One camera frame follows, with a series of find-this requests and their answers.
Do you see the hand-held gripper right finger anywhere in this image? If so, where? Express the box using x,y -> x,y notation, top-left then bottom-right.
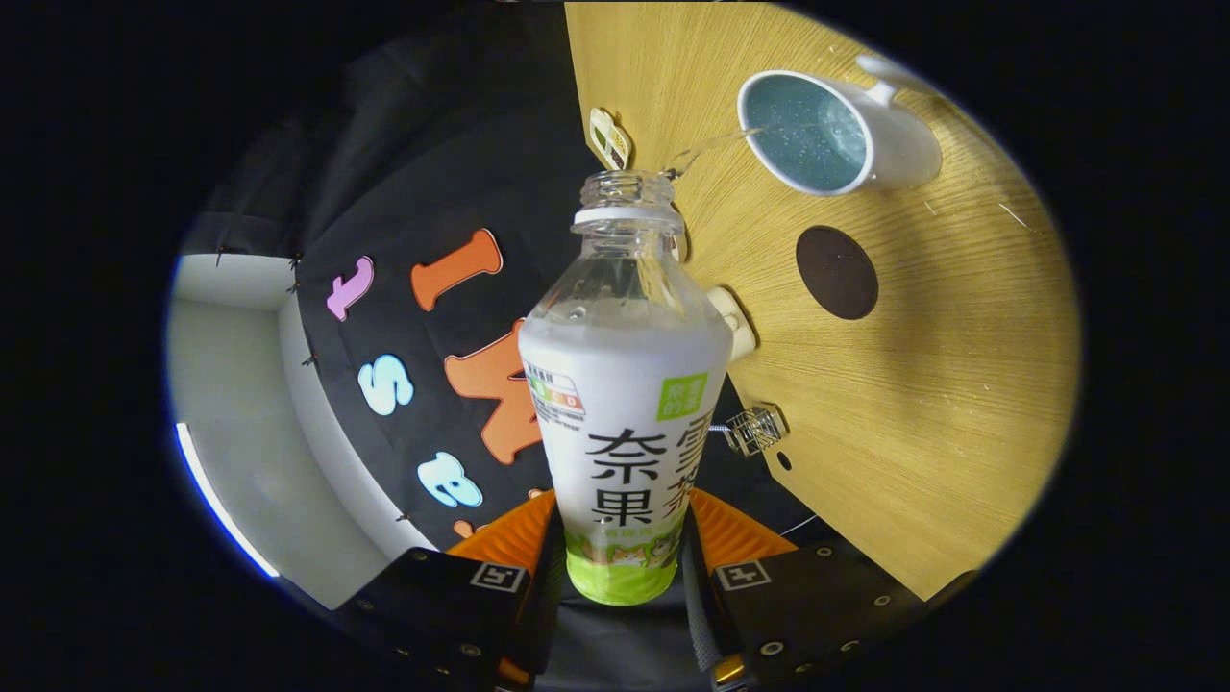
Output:
680,487 -> 919,691

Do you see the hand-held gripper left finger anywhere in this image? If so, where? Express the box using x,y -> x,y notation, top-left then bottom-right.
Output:
336,487 -> 566,691

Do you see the white label juice bottle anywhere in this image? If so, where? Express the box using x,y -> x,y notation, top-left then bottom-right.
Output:
517,170 -> 735,606

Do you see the dark brown round coaster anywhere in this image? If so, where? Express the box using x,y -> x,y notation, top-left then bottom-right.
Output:
795,225 -> 880,321

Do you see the white cup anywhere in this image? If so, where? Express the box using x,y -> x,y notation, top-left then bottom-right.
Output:
736,55 -> 944,198

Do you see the white toaster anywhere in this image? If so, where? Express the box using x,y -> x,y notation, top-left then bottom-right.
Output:
706,285 -> 758,361

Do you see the wooden table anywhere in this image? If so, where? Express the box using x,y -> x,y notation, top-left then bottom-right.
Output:
564,2 -> 1082,602

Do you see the black backdrop cloth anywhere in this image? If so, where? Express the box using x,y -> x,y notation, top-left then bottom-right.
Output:
178,2 -> 827,692

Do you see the white divided snack dish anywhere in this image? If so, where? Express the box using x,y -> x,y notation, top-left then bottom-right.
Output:
588,107 -> 632,172

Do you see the wire mesh utensil holder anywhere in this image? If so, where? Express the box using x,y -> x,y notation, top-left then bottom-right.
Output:
723,405 -> 789,457

